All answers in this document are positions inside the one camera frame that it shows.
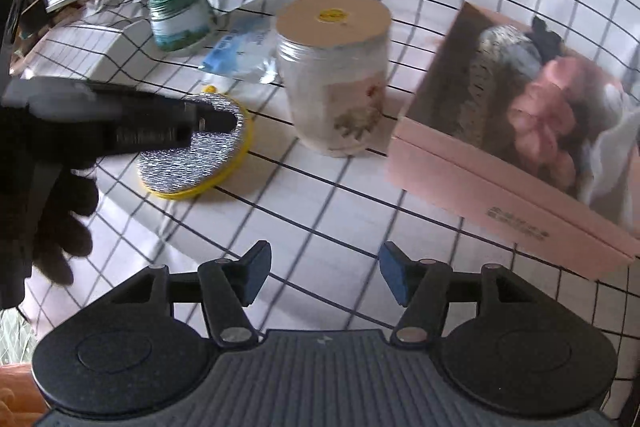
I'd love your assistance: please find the silver pad with yellow rim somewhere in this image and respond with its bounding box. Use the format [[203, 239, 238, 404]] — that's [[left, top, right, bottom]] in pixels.
[[136, 84, 255, 200]]

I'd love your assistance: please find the person's left hand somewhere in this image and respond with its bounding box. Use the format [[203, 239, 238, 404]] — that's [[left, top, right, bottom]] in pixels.
[[34, 167, 99, 286]]

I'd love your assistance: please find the pink scrunchie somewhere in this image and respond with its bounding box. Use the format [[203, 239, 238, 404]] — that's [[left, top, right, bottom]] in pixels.
[[507, 94, 577, 152], [541, 57, 598, 108]]

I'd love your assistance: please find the blue white plastic packet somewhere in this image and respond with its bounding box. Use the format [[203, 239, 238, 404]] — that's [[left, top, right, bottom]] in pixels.
[[199, 16, 281, 86]]

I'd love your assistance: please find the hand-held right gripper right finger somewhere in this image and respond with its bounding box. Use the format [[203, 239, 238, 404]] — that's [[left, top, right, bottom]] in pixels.
[[378, 241, 543, 349]]

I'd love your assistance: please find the pink cardboard box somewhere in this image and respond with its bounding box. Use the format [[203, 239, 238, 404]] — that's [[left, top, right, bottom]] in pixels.
[[385, 2, 640, 282]]

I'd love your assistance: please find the clear jar with floral label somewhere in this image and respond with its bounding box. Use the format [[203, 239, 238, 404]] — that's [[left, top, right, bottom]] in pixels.
[[275, 0, 393, 158]]

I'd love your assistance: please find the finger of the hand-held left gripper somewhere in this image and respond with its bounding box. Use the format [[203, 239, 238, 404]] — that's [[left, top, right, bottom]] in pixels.
[[184, 98, 237, 134]]

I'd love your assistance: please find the orange fuzzy fabric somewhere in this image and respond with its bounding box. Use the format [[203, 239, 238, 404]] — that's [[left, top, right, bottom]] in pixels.
[[0, 364, 48, 427]]

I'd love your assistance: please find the black plush toy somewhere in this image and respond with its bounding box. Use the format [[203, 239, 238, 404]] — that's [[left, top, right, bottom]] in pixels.
[[530, 17, 566, 58]]

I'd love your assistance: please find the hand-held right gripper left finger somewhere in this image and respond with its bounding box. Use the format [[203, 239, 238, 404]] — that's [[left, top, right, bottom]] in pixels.
[[107, 240, 273, 349]]

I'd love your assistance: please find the small jar with green lid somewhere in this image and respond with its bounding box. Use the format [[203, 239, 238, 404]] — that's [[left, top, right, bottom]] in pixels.
[[147, 0, 221, 52]]

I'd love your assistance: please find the white cloth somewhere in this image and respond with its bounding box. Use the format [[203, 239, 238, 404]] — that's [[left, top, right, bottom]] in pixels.
[[575, 82, 640, 229]]

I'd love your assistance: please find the grey knitted cloth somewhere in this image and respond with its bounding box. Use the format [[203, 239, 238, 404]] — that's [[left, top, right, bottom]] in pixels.
[[452, 24, 544, 144]]

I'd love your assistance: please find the white black checked tablecloth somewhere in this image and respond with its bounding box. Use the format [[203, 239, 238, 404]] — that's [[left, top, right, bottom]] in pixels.
[[10, 0, 640, 408]]

